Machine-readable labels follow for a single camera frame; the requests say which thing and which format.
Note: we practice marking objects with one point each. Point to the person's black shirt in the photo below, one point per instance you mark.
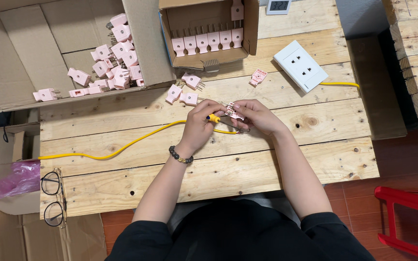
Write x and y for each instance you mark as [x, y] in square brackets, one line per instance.
[238, 235]

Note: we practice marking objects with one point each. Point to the pile of pink plugs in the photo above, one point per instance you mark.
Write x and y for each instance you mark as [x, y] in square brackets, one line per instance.
[120, 54]

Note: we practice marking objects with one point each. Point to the white digital clock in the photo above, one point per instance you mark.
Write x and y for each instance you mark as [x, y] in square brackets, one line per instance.
[278, 5]

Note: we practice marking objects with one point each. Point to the person's right fingers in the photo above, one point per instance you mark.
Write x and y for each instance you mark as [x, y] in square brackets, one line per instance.
[243, 107]

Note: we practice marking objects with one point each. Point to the large open cardboard box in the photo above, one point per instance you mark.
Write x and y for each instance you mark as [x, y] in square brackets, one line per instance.
[20, 54]

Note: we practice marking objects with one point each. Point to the red plastic stool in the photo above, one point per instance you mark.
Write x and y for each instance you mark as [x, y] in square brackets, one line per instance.
[408, 221]

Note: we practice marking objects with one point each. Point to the white wall socket plate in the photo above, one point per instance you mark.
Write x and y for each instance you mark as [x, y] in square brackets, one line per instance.
[300, 66]

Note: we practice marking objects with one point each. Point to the row of pink plugs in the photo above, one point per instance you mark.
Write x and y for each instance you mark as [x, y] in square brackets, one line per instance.
[213, 40]

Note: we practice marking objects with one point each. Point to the small open cardboard box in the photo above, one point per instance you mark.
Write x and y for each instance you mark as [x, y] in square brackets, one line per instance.
[212, 16]

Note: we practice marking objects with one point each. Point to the pink plastic bag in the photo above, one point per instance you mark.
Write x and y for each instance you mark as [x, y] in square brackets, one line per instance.
[15, 181]

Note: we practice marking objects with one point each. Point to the pink plug cover half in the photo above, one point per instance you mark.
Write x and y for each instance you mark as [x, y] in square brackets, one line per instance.
[258, 77]

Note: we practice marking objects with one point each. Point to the person's right hand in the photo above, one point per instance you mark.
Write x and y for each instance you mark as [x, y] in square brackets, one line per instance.
[261, 118]

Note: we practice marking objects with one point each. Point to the person's left fingers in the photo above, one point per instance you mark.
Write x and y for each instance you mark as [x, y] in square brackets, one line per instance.
[211, 107]

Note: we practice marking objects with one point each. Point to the person's left hand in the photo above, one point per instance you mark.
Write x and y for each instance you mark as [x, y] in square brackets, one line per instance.
[194, 127]

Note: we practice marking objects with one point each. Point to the pink two-pin plug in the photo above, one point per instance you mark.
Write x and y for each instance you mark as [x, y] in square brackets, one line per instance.
[173, 94]
[192, 80]
[189, 98]

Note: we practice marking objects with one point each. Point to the black frame eyeglasses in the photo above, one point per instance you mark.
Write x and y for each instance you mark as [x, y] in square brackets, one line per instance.
[53, 197]

